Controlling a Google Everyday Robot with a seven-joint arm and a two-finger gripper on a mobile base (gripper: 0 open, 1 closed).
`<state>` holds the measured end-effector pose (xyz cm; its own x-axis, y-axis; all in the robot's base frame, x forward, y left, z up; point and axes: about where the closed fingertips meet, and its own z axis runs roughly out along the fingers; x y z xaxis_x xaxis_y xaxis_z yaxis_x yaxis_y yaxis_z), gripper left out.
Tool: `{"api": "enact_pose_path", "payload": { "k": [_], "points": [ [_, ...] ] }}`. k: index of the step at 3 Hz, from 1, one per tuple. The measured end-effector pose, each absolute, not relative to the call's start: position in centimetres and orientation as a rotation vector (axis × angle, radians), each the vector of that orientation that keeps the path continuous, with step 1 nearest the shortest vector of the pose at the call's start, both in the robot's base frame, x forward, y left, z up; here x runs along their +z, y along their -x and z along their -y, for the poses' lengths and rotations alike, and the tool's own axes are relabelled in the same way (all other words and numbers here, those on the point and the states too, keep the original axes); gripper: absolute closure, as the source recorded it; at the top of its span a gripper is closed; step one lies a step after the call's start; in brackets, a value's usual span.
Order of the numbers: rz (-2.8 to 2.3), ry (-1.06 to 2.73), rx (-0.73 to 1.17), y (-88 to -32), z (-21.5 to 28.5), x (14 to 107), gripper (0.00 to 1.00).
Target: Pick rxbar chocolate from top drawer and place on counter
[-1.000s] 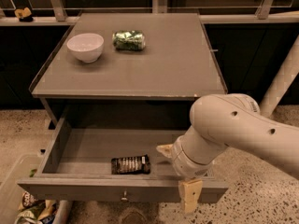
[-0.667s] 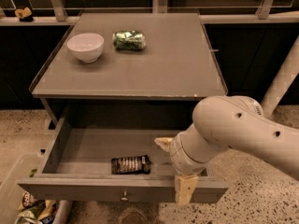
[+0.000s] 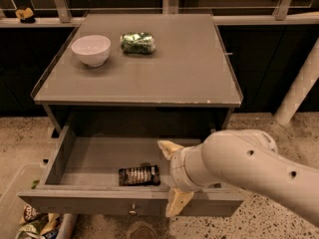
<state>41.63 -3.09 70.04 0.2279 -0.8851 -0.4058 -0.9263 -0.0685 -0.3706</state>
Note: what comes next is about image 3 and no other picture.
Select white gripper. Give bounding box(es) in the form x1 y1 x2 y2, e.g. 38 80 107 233
158 140 199 218

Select black rxbar chocolate bar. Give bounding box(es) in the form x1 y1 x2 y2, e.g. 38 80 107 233
119 165 160 186

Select grey top drawer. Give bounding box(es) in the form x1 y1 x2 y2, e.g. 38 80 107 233
18 112 245 217

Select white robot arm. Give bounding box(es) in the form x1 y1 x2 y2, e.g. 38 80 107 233
158 129 319 226

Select metal drawer knob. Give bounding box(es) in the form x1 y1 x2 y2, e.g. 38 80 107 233
129 204 138 216

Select grey cabinet counter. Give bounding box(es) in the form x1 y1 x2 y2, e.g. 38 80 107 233
32 14 242 130

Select green crushed soda can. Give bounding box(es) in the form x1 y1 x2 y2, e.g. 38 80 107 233
120 32 156 55

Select white ceramic bowl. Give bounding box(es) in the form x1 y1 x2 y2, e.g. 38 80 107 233
71 35 112 67

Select snack bags in bin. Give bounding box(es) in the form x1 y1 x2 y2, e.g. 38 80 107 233
14 204 61 239

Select clear plastic snack bin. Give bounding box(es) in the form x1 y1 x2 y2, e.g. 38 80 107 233
0 163 78 239

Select small yellow black object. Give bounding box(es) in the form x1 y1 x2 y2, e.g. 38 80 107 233
15 7 35 23

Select metal window railing frame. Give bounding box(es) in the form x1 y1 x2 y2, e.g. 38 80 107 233
0 0 319 28

